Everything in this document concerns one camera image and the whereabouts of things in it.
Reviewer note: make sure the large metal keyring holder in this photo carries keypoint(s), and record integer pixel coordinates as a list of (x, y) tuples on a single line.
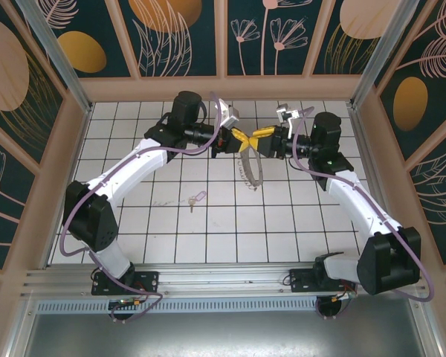
[(242, 169)]

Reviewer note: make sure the key with lilac tag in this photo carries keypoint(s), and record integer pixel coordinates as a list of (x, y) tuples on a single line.
[(200, 195)]

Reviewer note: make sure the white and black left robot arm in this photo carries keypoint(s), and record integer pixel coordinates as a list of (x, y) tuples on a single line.
[(134, 167)]

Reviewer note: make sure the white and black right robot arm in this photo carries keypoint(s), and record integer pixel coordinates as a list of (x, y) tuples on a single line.
[(357, 208)]

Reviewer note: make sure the grey metal sheet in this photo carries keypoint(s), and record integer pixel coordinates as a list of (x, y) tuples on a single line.
[(223, 334)]

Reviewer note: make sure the white right camera bracket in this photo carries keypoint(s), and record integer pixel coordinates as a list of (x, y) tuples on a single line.
[(290, 128)]

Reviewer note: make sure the aluminium mounting rail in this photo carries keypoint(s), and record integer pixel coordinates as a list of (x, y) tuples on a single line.
[(223, 277)]

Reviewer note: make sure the aluminium corner post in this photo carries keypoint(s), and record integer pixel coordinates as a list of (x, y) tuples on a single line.
[(55, 56), (381, 56)]

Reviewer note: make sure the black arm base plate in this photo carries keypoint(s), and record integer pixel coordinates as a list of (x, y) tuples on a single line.
[(301, 280), (148, 280)]

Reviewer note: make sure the aluminium frame bar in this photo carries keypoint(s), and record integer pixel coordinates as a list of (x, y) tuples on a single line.
[(16, 327), (427, 327)]

